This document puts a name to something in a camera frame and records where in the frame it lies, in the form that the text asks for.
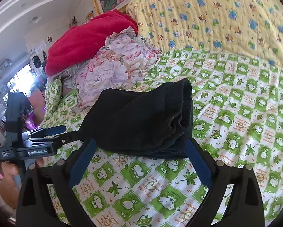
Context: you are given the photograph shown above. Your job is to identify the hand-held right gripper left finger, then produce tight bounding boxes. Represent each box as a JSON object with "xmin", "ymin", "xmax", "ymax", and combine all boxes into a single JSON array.
[{"xmin": 15, "ymin": 138, "xmax": 97, "ymax": 227}]

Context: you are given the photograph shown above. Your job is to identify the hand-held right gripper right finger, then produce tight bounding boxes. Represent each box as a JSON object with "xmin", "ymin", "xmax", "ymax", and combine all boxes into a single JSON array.
[{"xmin": 185, "ymin": 138, "xmax": 265, "ymax": 227}]

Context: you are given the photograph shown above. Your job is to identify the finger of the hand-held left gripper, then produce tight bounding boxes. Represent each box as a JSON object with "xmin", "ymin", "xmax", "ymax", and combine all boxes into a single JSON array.
[
  {"xmin": 52, "ymin": 130, "xmax": 82, "ymax": 149},
  {"xmin": 40, "ymin": 126, "xmax": 67, "ymax": 138}
]

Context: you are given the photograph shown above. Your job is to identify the black pants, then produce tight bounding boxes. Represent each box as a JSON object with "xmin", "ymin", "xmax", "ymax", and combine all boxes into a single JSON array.
[{"xmin": 79, "ymin": 78, "xmax": 194, "ymax": 160}]

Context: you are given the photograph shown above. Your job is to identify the person's left forearm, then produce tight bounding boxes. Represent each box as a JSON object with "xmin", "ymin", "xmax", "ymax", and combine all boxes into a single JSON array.
[{"xmin": 0, "ymin": 181, "xmax": 17, "ymax": 219}]

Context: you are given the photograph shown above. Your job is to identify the person's left hand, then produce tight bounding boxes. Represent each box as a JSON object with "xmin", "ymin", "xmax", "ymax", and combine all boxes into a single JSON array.
[{"xmin": 0, "ymin": 157, "xmax": 45, "ymax": 190}]

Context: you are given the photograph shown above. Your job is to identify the green printed pillow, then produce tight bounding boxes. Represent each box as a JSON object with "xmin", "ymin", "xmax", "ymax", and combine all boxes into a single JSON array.
[{"xmin": 45, "ymin": 77, "xmax": 63, "ymax": 121}]

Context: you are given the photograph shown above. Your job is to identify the green white printed bedsheet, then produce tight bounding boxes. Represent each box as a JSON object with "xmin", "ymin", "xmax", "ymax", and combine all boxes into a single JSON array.
[{"xmin": 41, "ymin": 47, "xmax": 283, "ymax": 227}]

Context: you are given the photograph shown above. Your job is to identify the pink floral cloth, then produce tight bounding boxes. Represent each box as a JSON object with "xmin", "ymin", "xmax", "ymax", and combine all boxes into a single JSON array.
[{"xmin": 62, "ymin": 27, "xmax": 162, "ymax": 111}]

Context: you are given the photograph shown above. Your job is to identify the red blanket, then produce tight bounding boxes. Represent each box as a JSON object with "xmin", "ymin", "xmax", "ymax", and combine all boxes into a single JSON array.
[{"xmin": 45, "ymin": 9, "xmax": 139, "ymax": 76}]

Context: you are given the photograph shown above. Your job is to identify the yellow cartoon printed quilt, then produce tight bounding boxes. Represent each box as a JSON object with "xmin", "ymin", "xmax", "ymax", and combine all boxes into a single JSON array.
[{"xmin": 126, "ymin": 0, "xmax": 283, "ymax": 69}]

